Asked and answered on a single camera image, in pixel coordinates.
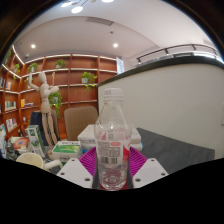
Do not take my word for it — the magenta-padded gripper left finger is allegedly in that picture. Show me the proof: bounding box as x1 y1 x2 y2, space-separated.
56 147 100 190

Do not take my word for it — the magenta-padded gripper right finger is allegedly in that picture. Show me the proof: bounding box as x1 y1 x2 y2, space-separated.
129 147 169 190

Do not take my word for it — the clear plastic water bottle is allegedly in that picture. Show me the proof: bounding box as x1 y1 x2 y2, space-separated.
94 87 132 191

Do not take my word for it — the green-white flat box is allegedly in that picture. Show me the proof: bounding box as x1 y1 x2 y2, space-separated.
51 140 83 164

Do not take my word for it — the cream mug with red print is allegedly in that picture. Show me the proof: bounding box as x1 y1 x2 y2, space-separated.
15 152 63 172

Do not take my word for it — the green-white drink carton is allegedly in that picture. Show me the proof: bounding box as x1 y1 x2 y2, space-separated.
25 124 46 158

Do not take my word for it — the tan upholstered chair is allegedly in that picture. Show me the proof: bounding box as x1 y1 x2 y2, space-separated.
63 105 99 141

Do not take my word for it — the stack of dark books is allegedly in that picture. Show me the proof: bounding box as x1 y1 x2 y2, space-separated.
6 135 32 158

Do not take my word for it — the dark blue chair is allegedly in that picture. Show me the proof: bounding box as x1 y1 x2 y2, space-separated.
29 109 62 141

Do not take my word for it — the wooden artist mannequin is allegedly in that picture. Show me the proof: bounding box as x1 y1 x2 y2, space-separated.
28 71 60 158

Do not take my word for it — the brown wooden shelf unit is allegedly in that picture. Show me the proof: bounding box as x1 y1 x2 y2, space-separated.
0 44 126 158

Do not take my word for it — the ceiling air vent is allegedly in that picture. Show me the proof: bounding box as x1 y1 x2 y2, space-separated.
85 16 115 27

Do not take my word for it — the round-bulb ceiling chandelier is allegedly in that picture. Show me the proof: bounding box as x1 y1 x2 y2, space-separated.
60 0 115 14

